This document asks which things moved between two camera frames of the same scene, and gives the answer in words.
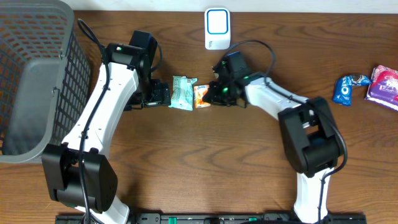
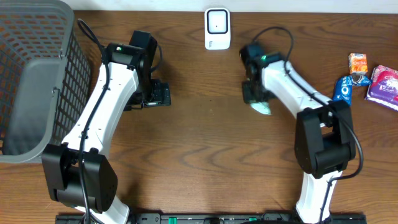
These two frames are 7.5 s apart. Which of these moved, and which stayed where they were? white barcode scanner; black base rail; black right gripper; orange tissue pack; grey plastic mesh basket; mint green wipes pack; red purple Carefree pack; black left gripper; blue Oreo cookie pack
Moved: mint green wipes pack; black right gripper; orange tissue pack
Stayed: black left gripper; grey plastic mesh basket; blue Oreo cookie pack; black base rail; white barcode scanner; red purple Carefree pack
